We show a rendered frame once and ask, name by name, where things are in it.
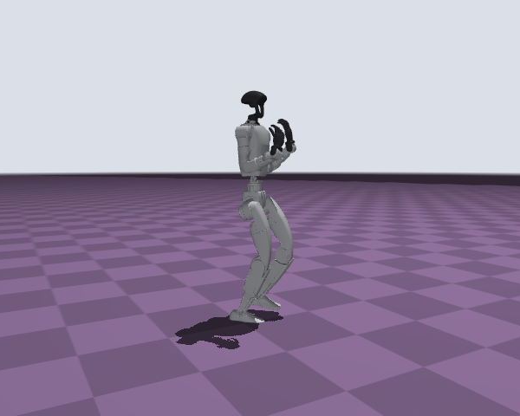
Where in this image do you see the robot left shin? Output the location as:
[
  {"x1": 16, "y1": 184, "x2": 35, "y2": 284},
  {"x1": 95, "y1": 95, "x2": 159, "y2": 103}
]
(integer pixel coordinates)
[{"x1": 256, "y1": 258, "x2": 294, "y2": 299}]

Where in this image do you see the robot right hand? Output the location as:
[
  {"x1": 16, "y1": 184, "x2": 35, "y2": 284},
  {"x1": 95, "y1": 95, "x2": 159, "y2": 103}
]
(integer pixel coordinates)
[{"x1": 269, "y1": 125, "x2": 285, "y2": 155}]

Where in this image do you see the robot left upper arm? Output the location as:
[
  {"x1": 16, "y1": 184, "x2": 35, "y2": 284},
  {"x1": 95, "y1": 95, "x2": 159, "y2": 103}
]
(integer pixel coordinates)
[{"x1": 267, "y1": 130, "x2": 274, "y2": 173}]

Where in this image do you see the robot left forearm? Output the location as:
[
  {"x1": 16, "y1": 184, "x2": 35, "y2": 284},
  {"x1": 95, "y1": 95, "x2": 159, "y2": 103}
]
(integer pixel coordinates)
[{"x1": 272, "y1": 143, "x2": 296, "y2": 172}]

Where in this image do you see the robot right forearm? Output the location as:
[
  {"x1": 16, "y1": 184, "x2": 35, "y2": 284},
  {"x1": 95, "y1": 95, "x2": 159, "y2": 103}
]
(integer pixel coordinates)
[{"x1": 241, "y1": 149, "x2": 283, "y2": 173}]

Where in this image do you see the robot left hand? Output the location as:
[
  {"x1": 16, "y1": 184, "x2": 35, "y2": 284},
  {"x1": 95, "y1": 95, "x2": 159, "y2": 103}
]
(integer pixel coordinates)
[{"x1": 277, "y1": 119, "x2": 295, "y2": 152}]

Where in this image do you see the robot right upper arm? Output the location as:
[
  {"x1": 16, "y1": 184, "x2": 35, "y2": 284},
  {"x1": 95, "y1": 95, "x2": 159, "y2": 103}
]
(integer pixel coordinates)
[{"x1": 235, "y1": 126, "x2": 252, "y2": 174}]

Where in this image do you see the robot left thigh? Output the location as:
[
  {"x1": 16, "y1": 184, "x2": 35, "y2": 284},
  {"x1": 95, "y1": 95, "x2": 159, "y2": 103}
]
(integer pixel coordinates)
[{"x1": 263, "y1": 196, "x2": 293, "y2": 263}]

